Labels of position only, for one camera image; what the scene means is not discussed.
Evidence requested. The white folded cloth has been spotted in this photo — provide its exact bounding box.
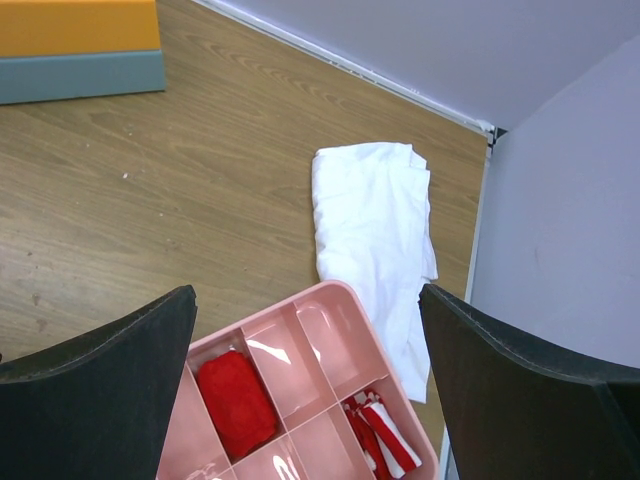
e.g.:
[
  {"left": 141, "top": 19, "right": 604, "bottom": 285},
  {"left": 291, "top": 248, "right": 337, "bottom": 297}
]
[{"left": 311, "top": 142, "right": 438, "bottom": 403}]

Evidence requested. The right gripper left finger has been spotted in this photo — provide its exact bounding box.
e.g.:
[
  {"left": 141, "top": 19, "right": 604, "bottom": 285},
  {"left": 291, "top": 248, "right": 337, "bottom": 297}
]
[{"left": 1, "top": 285, "right": 197, "bottom": 479}]

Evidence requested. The red white tool in tray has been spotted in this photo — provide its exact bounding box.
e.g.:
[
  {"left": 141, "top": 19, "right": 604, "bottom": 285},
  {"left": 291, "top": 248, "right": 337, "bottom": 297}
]
[{"left": 342, "top": 389, "right": 422, "bottom": 479}]

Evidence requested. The pink divided tray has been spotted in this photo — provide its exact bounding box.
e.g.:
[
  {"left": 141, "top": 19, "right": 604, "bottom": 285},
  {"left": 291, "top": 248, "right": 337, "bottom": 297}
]
[{"left": 157, "top": 281, "right": 438, "bottom": 479}]

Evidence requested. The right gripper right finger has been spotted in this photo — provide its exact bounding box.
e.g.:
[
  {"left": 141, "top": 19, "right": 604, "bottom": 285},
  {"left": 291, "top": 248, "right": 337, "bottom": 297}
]
[{"left": 419, "top": 284, "right": 639, "bottom": 479}]

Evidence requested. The red tape roll upper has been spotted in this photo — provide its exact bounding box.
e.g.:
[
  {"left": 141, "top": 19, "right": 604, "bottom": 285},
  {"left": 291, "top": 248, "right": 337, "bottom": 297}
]
[{"left": 196, "top": 350, "right": 278, "bottom": 460}]

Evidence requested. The yellow and grey drawer box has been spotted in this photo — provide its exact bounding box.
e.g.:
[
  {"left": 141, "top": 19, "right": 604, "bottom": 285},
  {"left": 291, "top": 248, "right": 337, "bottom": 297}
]
[{"left": 1, "top": 1, "right": 166, "bottom": 105}]

